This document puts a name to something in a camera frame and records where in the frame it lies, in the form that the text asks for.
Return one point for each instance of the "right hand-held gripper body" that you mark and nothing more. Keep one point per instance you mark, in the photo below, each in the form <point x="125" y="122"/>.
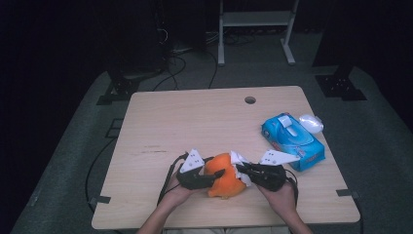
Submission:
<point x="269" y="177"/>

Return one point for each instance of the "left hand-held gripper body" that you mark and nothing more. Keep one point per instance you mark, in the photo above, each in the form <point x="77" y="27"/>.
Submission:
<point x="195" y="180"/>

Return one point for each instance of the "white wet wipe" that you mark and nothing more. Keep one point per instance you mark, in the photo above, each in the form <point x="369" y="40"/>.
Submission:
<point x="236" y="158"/>

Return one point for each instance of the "blue wet wipes pack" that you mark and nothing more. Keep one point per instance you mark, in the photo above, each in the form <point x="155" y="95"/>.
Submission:
<point x="292" y="139"/>

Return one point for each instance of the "person's left hand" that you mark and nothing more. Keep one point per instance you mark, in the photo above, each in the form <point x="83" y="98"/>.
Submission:
<point x="177" y="195"/>

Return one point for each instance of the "person's right hand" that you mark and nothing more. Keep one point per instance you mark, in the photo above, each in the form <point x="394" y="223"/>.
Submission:
<point x="282" y="201"/>

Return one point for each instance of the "translucent white plastic piece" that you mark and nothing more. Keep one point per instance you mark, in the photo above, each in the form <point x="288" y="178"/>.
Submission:
<point x="311" y="123"/>

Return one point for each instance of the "black stand base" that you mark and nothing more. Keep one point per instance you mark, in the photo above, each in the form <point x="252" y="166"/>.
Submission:
<point x="339" y="86"/>
<point x="121" y="87"/>

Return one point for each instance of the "white metal stand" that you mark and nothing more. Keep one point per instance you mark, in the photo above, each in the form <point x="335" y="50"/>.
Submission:
<point x="253" y="19"/>

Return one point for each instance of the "black rectangular floor frame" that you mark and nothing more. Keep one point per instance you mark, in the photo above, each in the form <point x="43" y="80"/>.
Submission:
<point x="114" y="133"/>

